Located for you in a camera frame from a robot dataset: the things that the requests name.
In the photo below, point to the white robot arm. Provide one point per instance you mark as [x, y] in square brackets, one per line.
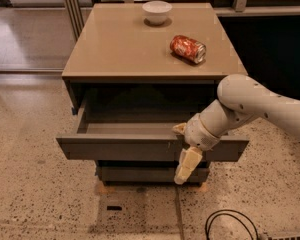
[240, 100]

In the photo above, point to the metal window frame post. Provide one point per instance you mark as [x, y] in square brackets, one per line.
[75, 16]

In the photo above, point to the grey top drawer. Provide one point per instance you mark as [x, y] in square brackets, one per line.
[129, 132]

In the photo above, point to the grey drawer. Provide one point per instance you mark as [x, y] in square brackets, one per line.
[136, 174]
[129, 132]

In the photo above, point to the grey bottom drawer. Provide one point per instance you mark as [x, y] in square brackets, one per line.
[136, 174]

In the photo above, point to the grey drawer cabinet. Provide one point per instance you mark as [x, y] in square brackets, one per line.
[119, 54]

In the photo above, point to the grey power strip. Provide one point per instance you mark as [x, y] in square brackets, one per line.
[283, 235]

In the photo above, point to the red soda can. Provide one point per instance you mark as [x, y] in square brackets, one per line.
[188, 48]

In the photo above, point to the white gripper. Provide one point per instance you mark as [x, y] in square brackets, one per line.
[197, 132]

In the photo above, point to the white ceramic bowl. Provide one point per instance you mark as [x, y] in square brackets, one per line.
[156, 12]

